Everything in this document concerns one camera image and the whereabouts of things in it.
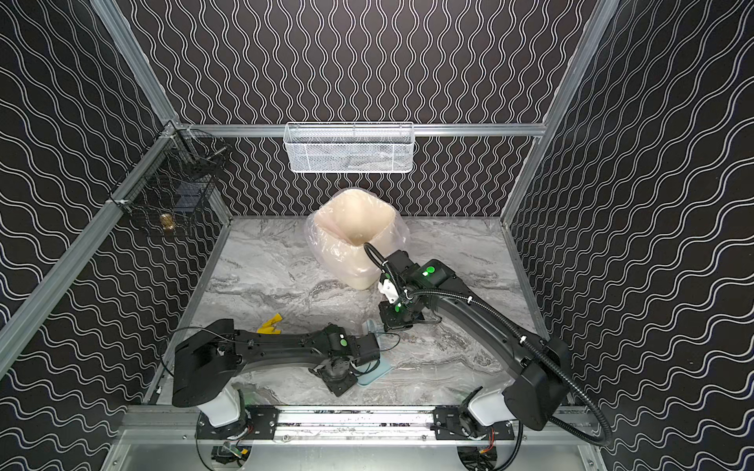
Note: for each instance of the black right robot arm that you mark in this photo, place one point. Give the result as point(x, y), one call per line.
point(538, 368)

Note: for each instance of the clear plastic bin liner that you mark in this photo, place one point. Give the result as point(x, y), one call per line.
point(330, 247)

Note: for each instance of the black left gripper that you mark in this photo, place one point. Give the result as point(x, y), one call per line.
point(339, 377)

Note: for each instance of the aluminium left frame bar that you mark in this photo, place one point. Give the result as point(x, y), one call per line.
point(31, 315)

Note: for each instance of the white wire mesh basket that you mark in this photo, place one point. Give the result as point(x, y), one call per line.
point(350, 147)

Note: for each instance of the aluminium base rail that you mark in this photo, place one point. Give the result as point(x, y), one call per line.
point(423, 426)

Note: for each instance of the light teal plastic dustpan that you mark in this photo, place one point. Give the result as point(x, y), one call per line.
point(374, 370)

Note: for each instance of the aluminium frame bar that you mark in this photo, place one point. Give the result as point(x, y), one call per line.
point(31, 315)
point(420, 130)

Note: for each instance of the aluminium corner frame post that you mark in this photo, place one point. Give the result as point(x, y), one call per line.
point(124, 39)

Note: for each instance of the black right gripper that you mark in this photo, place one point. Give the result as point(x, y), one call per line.
point(398, 315)

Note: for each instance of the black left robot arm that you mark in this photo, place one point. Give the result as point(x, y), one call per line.
point(206, 363)

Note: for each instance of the black wire basket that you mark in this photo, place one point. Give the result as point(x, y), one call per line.
point(173, 195)

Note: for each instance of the aluminium rear frame bar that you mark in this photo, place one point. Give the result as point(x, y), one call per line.
point(420, 130)

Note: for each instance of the cream plastic waste bin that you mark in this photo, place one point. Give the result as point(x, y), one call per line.
point(355, 235)

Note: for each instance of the aluminium right frame post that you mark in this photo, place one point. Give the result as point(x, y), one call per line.
point(593, 31)

